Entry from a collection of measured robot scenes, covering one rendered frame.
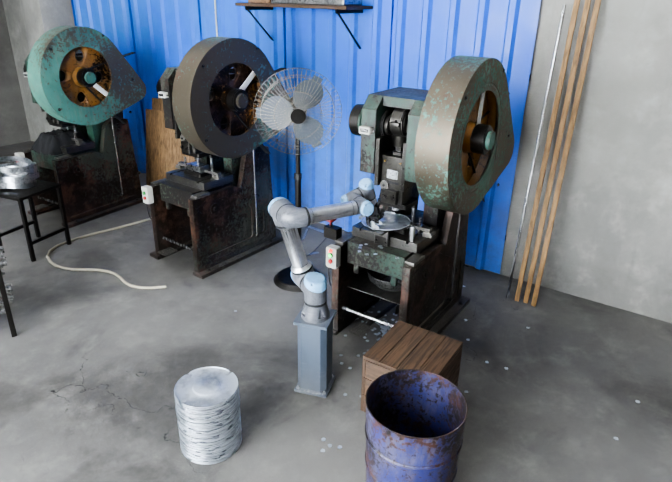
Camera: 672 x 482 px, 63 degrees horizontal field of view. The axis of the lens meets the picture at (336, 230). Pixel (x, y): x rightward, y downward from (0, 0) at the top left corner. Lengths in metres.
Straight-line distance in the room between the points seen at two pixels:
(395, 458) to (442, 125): 1.48
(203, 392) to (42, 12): 5.47
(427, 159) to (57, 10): 5.50
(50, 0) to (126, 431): 5.38
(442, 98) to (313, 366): 1.53
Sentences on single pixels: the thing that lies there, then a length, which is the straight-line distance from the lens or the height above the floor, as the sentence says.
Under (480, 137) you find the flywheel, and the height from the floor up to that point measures 1.36.
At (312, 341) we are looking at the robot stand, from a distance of 2.94.
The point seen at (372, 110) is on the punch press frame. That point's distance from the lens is 3.15.
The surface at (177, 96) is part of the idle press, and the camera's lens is 3.82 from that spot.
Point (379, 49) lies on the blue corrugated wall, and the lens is 4.54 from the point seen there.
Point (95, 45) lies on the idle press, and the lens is 5.39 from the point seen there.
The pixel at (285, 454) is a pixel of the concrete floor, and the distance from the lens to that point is 2.84.
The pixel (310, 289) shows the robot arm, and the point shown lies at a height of 0.64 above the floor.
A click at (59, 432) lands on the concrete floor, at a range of 3.21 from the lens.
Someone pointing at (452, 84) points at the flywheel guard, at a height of 1.63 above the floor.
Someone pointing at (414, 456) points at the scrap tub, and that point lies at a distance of 2.32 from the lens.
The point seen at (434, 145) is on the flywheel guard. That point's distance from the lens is 2.69.
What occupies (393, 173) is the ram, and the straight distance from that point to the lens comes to 3.21.
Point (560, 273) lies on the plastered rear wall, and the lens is 4.41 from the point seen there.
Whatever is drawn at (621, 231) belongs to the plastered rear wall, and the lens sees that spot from 4.21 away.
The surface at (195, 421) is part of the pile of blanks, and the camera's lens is 2.67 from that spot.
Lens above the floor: 2.02
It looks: 23 degrees down
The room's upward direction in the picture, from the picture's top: 1 degrees clockwise
